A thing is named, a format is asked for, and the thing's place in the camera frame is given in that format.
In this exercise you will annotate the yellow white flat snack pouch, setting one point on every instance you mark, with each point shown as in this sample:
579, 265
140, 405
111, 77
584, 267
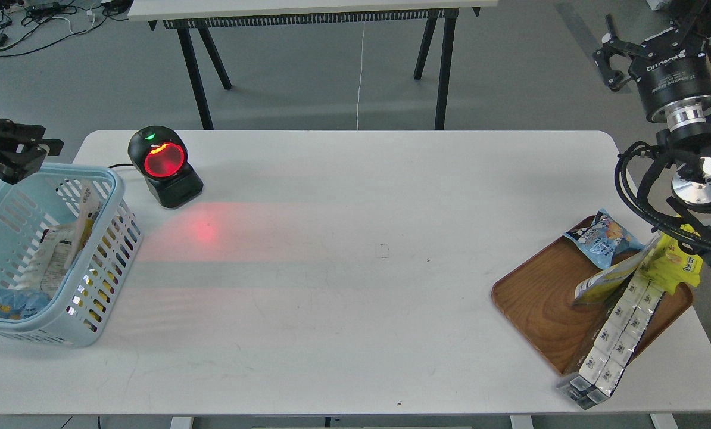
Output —
600, 287

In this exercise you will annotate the yellow bean snack pouch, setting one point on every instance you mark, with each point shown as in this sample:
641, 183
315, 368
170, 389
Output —
60, 245

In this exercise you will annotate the blue snack bag in basket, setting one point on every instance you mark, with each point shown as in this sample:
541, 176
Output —
22, 304

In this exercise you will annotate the brown wooden tray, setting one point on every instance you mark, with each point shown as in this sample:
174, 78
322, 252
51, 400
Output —
538, 298

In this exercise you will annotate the silver white snack strip pack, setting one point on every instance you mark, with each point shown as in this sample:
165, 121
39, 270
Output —
594, 371

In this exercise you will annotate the yellow cartoon snack bag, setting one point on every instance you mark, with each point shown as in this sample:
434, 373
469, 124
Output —
668, 265

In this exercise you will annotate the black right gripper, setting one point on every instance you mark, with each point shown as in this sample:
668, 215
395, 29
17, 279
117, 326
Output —
670, 69

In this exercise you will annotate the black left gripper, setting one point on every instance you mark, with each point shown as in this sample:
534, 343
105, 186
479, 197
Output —
23, 148

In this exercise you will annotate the background table with black legs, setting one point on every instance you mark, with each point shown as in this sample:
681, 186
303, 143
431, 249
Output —
184, 16

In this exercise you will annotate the black barcode scanner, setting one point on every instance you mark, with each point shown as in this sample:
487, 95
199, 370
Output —
160, 156

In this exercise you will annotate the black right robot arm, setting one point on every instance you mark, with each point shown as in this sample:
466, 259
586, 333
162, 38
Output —
668, 183

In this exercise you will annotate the light blue plastic basket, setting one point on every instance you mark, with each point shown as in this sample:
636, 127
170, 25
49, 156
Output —
78, 311

